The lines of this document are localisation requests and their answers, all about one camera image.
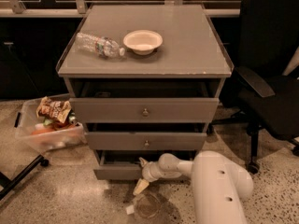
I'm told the clear plastic water bottle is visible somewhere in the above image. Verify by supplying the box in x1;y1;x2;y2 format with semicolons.
76;33;125;58

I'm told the clear plastic cup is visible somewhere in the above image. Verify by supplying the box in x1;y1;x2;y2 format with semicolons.
135;194;161;219

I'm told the grey three-drawer cabinet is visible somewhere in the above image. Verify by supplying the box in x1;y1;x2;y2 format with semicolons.
55;4;235;181

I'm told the grey drawer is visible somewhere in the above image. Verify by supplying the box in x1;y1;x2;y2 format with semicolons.
94;150;196;180
86;123;206;150
68;80;220;124

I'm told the black rolling stand leg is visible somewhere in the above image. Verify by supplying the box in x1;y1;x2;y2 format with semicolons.
0;155;50;200

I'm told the black office chair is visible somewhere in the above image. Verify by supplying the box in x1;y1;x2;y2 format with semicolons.
212;0;299;174

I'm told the brown snack bag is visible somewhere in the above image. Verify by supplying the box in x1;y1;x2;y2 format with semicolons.
36;96;71;123

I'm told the clear plastic storage bin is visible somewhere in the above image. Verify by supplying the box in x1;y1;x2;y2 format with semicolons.
15;98;86;153

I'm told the grey top drawer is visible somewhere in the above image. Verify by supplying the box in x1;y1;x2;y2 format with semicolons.
68;80;220;124

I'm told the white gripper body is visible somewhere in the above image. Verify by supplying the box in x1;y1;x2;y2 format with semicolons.
142;161;162;182

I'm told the grey middle drawer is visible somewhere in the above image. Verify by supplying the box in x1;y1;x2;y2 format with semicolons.
86;123;206;150

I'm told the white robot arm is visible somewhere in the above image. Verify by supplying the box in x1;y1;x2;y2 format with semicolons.
134;150;254;224

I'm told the small white paper scrap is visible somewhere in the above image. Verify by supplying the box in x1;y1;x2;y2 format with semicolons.
125;205;135;215

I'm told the white paper bowl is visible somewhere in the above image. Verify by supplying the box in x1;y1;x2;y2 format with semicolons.
123;30;163;55

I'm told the grey bottom drawer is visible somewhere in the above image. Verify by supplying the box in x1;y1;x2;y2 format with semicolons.
94;150;196;180

